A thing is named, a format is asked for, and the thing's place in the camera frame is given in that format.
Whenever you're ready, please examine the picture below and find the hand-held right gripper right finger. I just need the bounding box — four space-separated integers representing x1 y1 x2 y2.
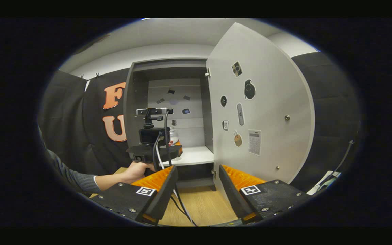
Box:
218 164 314 224

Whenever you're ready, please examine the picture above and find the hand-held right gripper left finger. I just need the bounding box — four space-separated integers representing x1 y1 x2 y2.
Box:
89 165 179 225

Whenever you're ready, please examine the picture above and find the clear bottle with red label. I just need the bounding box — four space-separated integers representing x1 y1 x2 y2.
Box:
169 127 180 145

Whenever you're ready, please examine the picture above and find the grey cabinet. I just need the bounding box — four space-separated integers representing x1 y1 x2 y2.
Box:
123 57 217 191

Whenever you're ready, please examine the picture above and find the white cabinet door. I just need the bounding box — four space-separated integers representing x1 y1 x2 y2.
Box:
206 22 315 205

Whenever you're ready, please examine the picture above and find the black backdrop cloth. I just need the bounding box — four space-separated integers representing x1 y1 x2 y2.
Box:
38 51 361 194

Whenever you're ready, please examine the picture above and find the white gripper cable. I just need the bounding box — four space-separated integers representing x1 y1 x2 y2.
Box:
154 146 176 198

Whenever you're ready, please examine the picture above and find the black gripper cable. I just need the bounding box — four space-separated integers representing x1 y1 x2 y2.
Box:
152 109 198 227

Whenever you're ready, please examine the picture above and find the thin black cable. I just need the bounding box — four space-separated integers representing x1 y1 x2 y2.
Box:
313 140 355 191

